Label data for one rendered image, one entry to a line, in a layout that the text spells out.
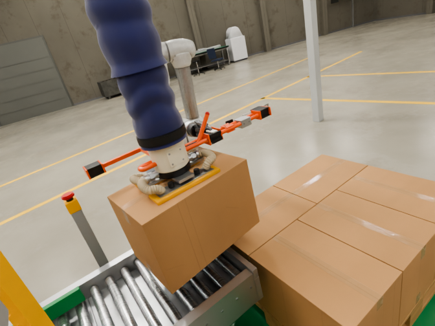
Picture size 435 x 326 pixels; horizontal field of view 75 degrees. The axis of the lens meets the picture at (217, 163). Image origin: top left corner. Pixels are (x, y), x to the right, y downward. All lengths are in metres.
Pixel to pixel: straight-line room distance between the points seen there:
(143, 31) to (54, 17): 13.90
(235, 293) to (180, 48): 1.49
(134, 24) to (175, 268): 1.00
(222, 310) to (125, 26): 1.25
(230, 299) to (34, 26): 14.41
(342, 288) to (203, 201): 0.73
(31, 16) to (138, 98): 14.05
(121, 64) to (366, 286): 1.37
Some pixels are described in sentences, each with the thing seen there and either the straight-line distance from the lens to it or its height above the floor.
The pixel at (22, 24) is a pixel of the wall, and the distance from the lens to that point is 15.19.
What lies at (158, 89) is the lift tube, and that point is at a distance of 1.18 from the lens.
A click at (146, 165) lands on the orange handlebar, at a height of 1.21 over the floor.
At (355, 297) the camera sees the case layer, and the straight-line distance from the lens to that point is 1.45.
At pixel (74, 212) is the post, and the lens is 1.83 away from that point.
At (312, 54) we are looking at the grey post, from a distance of 4.61.
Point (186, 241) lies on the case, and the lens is 1.32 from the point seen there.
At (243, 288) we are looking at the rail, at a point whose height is 0.55.
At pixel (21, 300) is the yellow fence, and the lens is 0.93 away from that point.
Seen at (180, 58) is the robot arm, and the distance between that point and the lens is 2.00.
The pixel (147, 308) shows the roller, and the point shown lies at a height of 0.55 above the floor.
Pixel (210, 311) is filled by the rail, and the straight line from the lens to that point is 1.42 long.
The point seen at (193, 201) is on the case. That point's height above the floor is 1.03.
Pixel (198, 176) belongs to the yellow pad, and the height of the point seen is 1.10.
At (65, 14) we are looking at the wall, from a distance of 14.99.
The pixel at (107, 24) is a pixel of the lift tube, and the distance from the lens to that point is 1.18.
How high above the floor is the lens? 1.68
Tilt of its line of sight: 25 degrees down
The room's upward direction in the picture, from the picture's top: 14 degrees counter-clockwise
